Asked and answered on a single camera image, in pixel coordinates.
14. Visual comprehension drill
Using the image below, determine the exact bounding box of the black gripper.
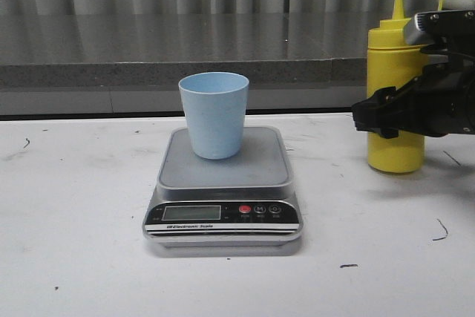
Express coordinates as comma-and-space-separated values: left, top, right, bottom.
351, 10, 474, 139

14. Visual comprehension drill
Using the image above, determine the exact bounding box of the yellow squeeze bottle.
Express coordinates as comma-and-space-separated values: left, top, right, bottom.
367, 0, 428, 174

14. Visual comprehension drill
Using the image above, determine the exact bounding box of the light blue plastic cup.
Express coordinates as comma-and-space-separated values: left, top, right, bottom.
178, 72, 249, 160

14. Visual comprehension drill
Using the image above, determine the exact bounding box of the silver electronic kitchen scale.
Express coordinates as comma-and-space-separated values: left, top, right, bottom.
142, 126, 304, 258

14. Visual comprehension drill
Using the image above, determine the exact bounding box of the grey stone counter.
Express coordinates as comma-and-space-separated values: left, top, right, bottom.
1, 12, 389, 118

